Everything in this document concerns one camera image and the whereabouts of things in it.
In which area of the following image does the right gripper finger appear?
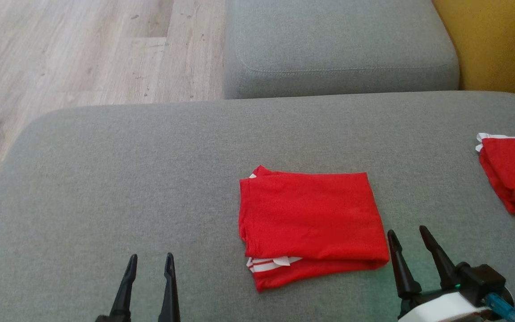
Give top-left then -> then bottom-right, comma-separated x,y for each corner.
419,225 -> 461,290
387,229 -> 422,300

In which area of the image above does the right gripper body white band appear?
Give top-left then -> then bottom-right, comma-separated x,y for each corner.
396,288 -> 487,322

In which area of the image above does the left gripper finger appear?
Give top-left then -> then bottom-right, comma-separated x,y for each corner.
109,254 -> 138,317
158,253 -> 181,322

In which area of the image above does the red white sports jersey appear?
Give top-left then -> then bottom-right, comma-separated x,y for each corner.
238,165 -> 391,293

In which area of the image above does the large grey sofa seat cushion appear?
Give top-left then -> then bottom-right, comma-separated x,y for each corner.
0,91 -> 515,322

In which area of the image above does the small grey sofa cushion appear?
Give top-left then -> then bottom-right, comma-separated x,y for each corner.
224,0 -> 460,100

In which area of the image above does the blue right camera connector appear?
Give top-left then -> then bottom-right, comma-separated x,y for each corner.
485,293 -> 515,322

